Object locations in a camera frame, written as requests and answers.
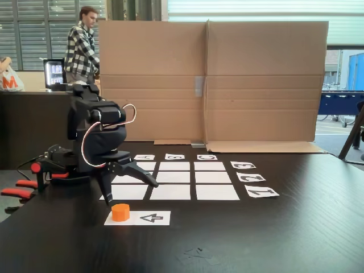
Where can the paper label number 2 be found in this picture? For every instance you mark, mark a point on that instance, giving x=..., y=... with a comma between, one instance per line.
x=241, y=179

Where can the paper label number 3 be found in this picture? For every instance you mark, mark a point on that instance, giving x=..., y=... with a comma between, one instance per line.
x=233, y=167

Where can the person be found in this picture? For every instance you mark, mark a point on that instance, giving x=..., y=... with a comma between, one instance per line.
x=5, y=63
x=79, y=54

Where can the paper label number 1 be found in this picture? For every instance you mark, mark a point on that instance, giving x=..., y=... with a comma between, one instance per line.
x=273, y=194

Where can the white arrow paper sheet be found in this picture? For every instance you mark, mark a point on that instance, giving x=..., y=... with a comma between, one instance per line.
x=153, y=218

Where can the dark counter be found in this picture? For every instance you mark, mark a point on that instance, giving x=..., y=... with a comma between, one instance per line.
x=17, y=128

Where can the grey tape strip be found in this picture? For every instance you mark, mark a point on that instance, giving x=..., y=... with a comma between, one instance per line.
x=199, y=86
x=197, y=145

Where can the paper label letter A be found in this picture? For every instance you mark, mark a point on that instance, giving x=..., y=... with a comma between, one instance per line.
x=137, y=158

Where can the brown cardboard panel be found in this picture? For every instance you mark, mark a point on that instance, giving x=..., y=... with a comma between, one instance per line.
x=159, y=71
x=264, y=71

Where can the black mini fridge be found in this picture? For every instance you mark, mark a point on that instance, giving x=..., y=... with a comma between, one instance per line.
x=54, y=71

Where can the round orange token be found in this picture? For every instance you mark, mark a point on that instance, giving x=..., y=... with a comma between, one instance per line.
x=120, y=213

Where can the black stand leg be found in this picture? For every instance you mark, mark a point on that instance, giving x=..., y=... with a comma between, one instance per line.
x=351, y=139

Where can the white bag orange print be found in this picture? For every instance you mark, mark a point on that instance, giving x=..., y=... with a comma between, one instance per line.
x=10, y=82

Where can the blue container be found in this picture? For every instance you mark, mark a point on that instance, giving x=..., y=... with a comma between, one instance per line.
x=357, y=71

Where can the paper label letter C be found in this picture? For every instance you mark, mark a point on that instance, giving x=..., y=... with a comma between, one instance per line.
x=199, y=158

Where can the paper label letter B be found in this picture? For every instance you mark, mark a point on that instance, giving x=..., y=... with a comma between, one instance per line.
x=167, y=158

